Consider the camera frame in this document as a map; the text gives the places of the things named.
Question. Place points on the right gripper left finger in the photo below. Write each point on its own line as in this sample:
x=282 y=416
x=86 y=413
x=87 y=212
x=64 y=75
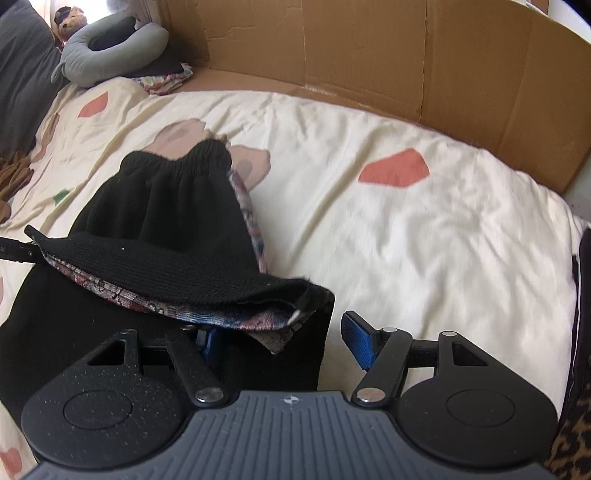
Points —
x=122 y=402

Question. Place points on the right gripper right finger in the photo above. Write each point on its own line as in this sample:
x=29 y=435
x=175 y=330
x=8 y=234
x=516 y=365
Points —
x=451 y=399

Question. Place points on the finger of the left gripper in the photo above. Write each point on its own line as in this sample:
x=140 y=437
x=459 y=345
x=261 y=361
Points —
x=20 y=252

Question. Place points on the black knit garment floral lining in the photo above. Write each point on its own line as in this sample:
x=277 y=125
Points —
x=163 y=244

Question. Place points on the brown cloth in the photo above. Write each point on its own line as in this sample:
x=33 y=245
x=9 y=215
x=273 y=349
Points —
x=14 y=175

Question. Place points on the leopard print garment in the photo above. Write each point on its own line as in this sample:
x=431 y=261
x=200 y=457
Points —
x=569 y=457

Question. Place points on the cream bear print bedsheet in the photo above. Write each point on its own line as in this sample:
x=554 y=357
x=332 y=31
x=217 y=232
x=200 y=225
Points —
x=405 y=226

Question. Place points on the grey neck pillow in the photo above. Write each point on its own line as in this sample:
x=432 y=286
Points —
x=86 y=67

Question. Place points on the dark grey pillow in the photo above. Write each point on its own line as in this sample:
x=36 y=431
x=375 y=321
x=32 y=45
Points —
x=28 y=57

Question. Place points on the floral cloth under pillow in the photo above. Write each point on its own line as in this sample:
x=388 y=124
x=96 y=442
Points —
x=164 y=84

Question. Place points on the small plush toy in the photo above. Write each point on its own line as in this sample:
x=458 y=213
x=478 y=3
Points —
x=68 y=21

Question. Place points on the brown cardboard sheet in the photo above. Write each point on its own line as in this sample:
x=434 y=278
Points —
x=494 y=74

